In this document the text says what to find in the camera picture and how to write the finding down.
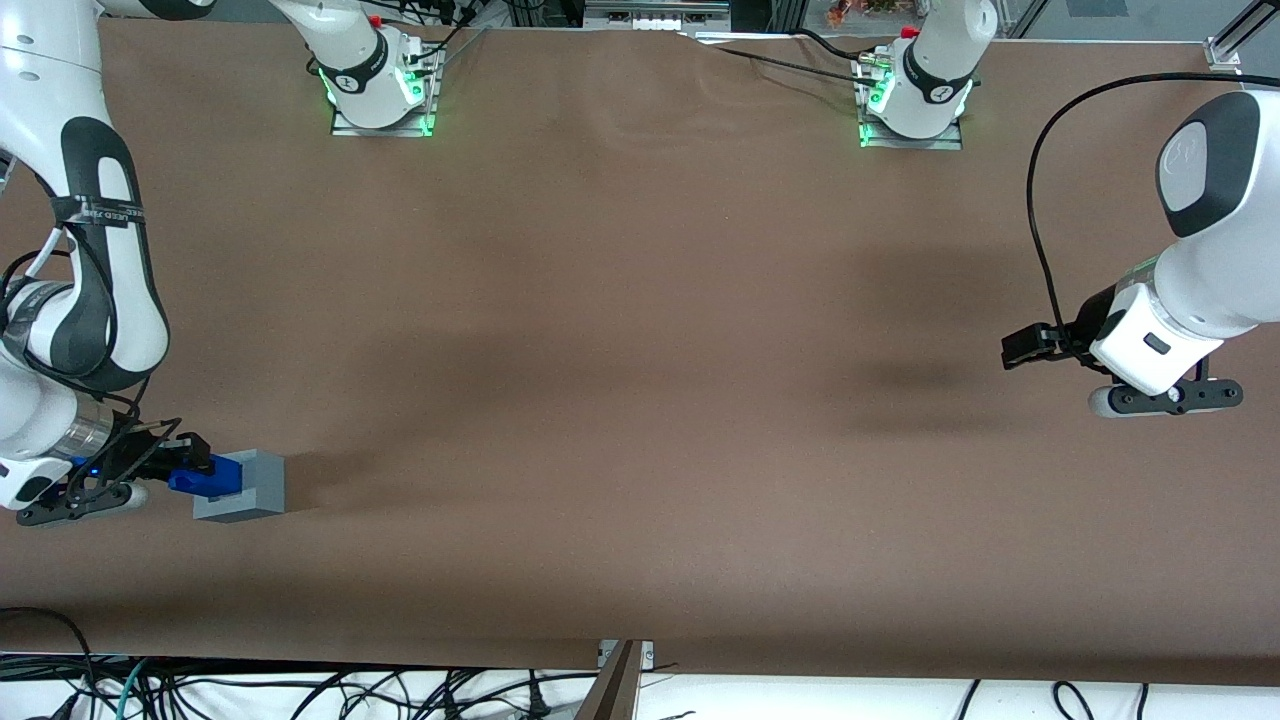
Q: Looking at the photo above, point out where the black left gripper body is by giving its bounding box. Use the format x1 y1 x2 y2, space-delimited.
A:
1072 288 1139 373

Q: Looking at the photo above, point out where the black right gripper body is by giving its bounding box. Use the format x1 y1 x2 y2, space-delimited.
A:
70 415 181 491

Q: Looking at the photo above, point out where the blue plastic insert part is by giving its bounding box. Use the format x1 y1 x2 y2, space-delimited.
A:
168 455 243 501

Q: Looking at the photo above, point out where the gray square base block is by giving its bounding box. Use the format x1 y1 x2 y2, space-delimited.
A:
193 450 286 523

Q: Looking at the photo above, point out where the brown table cover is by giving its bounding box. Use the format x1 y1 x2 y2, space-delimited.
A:
0 25 1280 686

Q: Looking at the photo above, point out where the white power strip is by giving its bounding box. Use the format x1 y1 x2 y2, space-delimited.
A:
585 0 731 31

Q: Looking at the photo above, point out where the brown wooden beam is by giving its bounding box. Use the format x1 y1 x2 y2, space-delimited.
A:
573 640 644 720

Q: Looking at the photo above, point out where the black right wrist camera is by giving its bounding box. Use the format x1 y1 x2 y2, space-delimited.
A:
150 435 216 476

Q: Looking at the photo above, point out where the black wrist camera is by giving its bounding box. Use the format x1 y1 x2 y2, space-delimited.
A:
150 435 216 476
1001 325 1066 372

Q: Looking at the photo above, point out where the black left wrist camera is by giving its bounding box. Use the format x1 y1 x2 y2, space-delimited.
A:
1001 325 1066 372

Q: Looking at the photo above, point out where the black looped cable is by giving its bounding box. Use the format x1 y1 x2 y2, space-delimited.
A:
0 606 98 720

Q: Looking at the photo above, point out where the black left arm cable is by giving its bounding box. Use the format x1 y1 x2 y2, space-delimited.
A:
1026 72 1251 353

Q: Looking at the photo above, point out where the teal cable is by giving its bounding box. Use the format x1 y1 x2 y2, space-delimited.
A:
95 655 151 720

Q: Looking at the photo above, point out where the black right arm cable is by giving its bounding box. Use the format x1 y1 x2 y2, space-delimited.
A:
0 150 186 481

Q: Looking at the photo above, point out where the aluminium frame post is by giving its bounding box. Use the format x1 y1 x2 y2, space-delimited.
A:
1205 0 1280 76

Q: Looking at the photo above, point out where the tangled black cable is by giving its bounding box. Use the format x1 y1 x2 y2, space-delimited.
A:
150 668 601 720

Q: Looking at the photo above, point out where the black cable to arm base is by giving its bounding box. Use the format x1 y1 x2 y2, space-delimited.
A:
690 30 881 86

